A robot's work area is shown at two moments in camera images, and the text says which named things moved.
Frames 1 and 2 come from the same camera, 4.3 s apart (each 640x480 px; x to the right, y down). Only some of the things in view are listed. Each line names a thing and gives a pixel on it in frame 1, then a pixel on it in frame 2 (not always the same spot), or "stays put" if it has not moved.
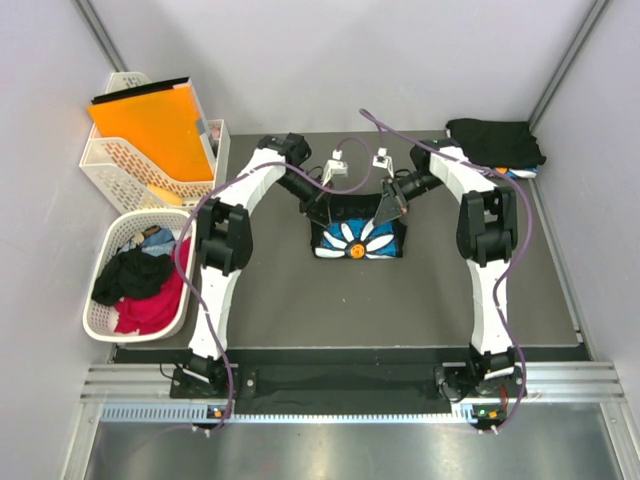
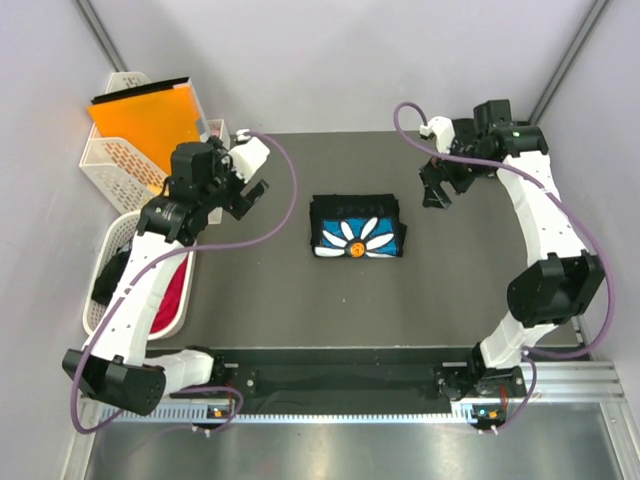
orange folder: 161,124 stays put
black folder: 144,89 stays put
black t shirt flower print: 352,233 stays put
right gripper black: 392,205 -> 433,173
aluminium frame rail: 142,393 stays put
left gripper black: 316,207 -> 245,201
